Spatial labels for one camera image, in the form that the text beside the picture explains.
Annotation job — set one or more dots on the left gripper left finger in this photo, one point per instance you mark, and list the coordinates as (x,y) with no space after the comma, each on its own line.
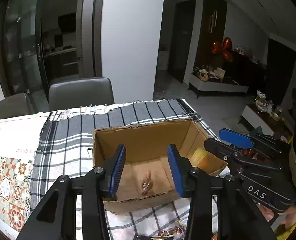
(99,183)

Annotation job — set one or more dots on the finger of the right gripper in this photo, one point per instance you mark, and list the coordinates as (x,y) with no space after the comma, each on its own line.
(237,139)
(222,151)

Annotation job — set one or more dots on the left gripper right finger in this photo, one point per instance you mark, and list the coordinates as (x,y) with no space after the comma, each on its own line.
(192,182)

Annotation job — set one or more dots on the yellow jelly cup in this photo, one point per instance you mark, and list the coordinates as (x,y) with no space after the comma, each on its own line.
(200,159)

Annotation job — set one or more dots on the brown candy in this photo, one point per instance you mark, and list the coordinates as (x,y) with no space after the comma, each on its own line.
(146,183)

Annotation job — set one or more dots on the black gold snack packet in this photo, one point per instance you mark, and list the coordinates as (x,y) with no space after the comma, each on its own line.
(143,237)

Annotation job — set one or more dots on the brown cardboard box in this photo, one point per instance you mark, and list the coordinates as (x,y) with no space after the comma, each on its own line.
(146,149)

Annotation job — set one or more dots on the purple gold foil candy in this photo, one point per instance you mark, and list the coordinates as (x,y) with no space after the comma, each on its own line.
(171,232)

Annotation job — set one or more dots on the checkered white tablecloth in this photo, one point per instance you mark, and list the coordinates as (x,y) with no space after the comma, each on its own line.
(71,142)

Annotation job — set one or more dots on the white low cabinet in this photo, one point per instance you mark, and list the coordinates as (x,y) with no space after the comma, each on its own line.
(210,88)

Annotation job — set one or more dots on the red balloon decoration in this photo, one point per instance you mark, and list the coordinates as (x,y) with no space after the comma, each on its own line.
(223,48)

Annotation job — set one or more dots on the patterned floral tablecloth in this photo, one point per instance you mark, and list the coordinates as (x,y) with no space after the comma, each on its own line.
(24,155)

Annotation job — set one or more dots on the grey dining chair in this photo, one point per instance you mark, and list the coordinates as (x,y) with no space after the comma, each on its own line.
(80,93)
(16,105)

